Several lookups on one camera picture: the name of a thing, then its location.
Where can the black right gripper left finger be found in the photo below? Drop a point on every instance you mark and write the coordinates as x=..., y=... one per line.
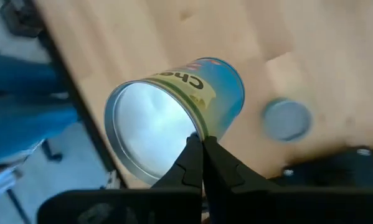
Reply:
x=189, y=168

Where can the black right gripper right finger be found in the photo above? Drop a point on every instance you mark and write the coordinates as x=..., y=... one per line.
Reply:
x=223, y=174

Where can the tall blue yellow can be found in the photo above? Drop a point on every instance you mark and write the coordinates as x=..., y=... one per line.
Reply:
x=161, y=124

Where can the small teal sided can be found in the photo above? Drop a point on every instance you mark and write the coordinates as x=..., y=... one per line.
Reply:
x=286, y=120

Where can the person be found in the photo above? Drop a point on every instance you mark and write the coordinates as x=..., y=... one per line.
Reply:
x=24, y=109

